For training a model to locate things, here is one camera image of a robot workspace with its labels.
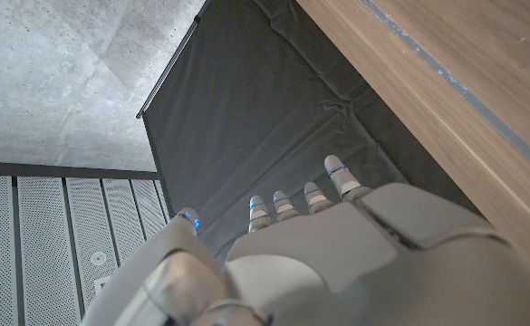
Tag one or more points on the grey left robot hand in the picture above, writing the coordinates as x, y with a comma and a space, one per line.
337, 271

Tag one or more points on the black backdrop curtain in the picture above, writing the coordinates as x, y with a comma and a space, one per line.
255, 113

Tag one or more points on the round white ceiling sensor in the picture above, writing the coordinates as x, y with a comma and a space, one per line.
98, 258

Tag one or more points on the black backdrop stand pole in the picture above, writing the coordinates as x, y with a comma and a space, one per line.
171, 61

